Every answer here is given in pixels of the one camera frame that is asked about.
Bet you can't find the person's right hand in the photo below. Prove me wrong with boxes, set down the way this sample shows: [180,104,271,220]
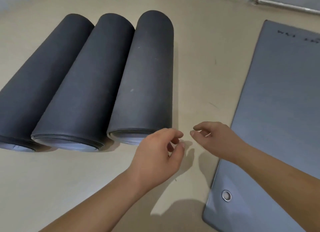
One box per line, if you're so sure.
[190,121,247,165]

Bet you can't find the blue-grey yoga mat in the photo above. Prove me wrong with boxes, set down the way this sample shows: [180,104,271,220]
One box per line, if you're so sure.
[0,13,95,152]
[30,12,135,152]
[107,10,174,147]
[202,19,320,232]

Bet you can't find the person's right forearm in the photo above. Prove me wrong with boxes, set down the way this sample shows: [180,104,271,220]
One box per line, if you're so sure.
[232,142,320,232]

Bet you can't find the stainless steel railing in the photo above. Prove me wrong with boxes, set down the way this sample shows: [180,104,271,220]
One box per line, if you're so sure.
[254,0,320,15]

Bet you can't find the person's left hand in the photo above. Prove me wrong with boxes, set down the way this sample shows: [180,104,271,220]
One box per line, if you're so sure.
[126,128,185,193]

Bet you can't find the person's left forearm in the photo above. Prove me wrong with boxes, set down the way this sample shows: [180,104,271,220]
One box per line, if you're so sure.
[37,169,143,232]

